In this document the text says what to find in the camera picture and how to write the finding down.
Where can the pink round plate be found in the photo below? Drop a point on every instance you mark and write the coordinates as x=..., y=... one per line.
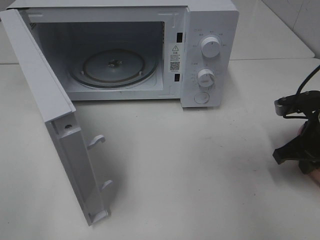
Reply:
x=315, y=174

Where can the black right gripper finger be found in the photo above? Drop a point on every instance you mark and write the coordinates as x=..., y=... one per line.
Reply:
x=290, y=151

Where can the white upper microwave knob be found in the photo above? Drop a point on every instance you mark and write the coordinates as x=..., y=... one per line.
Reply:
x=210, y=46

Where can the glass microwave turntable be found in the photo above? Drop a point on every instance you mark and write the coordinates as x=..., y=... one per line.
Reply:
x=114, y=68

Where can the round white door button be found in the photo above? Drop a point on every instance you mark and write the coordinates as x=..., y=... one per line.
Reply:
x=201, y=97

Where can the white microwave door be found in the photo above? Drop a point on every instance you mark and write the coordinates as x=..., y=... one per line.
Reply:
x=58, y=114

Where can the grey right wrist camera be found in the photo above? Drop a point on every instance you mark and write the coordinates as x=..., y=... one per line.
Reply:
x=298, y=106

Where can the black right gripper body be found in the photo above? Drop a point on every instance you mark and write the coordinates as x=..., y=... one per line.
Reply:
x=310, y=142

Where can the white microwave oven body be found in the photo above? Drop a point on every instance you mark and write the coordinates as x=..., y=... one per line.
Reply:
x=171, y=30

